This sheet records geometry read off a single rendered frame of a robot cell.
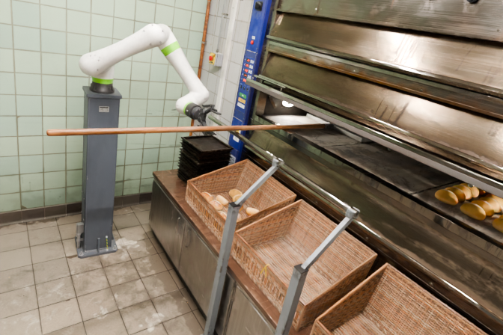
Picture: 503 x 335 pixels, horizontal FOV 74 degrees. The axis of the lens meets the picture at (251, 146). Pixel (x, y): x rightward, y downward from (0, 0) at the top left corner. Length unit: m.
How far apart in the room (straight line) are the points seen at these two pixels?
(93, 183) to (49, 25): 1.11
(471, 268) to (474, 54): 0.85
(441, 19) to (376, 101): 0.43
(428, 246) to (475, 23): 0.94
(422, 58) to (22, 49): 2.40
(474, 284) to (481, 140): 0.57
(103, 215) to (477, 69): 2.35
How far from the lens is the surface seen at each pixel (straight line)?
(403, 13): 1.77
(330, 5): 2.04
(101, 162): 2.44
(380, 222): 1.79
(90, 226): 2.69
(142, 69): 2.92
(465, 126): 1.58
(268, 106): 2.46
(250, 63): 2.44
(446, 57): 1.62
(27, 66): 2.78
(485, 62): 1.57
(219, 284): 1.92
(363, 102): 1.78
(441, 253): 1.70
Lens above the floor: 1.77
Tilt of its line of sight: 20 degrees down
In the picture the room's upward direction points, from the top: 12 degrees clockwise
